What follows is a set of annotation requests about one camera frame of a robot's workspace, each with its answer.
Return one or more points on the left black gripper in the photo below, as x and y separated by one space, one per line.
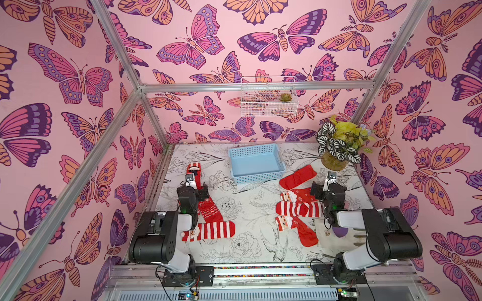
194 190

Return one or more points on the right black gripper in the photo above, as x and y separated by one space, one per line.
329 189

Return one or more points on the red white striped sock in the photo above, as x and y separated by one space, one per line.
210 231
309 210

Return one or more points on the red snowflake santa sock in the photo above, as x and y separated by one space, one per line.
298 196
306 235

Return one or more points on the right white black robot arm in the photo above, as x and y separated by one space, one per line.
388 234

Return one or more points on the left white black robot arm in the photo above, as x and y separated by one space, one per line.
155 237

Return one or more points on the red patterned christmas sock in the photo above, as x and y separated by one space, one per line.
209 211

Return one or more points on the red nutcracker sock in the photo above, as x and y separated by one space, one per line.
196 169

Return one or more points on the plain red sock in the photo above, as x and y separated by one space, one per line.
298 177

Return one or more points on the potted plant in glass vase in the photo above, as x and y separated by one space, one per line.
342 143

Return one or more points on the light blue plastic basket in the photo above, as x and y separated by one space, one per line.
256 163

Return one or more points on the small green succulent plant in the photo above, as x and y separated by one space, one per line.
285 97

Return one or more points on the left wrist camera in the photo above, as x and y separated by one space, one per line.
190 178

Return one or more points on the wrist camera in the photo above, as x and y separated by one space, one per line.
190 178
331 177

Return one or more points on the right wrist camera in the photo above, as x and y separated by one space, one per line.
331 177

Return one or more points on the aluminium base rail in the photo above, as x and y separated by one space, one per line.
266 281

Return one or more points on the white wire wall basket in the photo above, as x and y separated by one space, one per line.
260 98

